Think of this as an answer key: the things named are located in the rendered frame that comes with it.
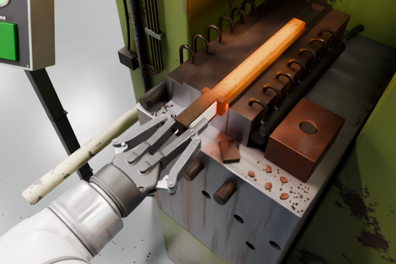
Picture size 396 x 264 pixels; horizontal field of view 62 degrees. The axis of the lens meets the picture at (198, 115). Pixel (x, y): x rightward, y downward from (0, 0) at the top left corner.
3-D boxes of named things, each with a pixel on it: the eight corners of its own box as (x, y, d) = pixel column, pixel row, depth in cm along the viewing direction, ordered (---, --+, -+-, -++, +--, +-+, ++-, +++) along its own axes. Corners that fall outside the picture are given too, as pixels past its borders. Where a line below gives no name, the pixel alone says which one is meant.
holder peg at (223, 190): (223, 208, 60) (224, 201, 58) (211, 199, 61) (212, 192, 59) (236, 192, 62) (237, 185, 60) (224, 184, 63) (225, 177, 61)
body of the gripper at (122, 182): (91, 195, 51) (136, 157, 55) (129, 230, 47) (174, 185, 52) (78, 169, 45) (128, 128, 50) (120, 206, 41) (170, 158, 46)
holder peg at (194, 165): (191, 184, 64) (191, 177, 62) (180, 176, 65) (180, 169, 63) (204, 170, 66) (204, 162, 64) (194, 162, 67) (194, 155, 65)
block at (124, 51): (133, 71, 97) (131, 59, 94) (119, 62, 99) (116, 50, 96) (141, 66, 98) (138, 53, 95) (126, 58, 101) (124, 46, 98)
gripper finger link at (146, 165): (135, 166, 47) (142, 172, 47) (191, 123, 53) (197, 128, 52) (139, 180, 50) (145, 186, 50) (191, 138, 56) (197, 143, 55)
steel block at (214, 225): (261, 291, 86) (301, 218, 53) (156, 205, 102) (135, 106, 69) (348, 154, 115) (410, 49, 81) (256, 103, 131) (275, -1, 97)
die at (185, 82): (246, 147, 62) (251, 117, 56) (168, 98, 70) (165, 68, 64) (340, 42, 83) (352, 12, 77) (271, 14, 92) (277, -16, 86)
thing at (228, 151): (218, 144, 63) (218, 140, 62) (234, 142, 63) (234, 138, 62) (223, 164, 60) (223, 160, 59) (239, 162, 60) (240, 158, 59)
